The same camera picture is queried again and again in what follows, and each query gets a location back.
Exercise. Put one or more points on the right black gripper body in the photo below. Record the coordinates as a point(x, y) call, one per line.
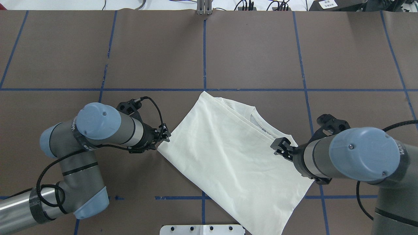
point(297, 154)

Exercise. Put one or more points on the black box with label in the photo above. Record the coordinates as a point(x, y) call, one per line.
point(337, 5)

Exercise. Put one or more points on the cream long-sleeve cat shirt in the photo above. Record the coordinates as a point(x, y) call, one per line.
point(223, 147)

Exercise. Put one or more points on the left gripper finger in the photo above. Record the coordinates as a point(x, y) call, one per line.
point(163, 131)
point(162, 138)

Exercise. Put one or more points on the aluminium frame post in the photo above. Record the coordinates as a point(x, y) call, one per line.
point(204, 7)

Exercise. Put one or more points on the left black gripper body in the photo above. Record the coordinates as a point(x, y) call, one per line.
point(150, 137)

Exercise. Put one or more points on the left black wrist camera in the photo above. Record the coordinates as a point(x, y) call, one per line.
point(130, 108)

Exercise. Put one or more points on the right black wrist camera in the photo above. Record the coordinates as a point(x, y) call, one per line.
point(329, 125)

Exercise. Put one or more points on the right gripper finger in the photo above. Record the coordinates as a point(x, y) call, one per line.
point(286, 154)
point(281, 143)

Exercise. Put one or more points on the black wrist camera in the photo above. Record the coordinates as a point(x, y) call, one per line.
point(329, 125)
point(130, 108)

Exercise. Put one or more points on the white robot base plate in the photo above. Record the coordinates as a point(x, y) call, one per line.
point(217, 229)

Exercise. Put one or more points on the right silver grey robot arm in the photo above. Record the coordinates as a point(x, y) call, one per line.
point(367, 155)

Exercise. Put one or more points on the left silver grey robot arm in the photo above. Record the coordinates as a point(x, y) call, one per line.
point(73, 183)

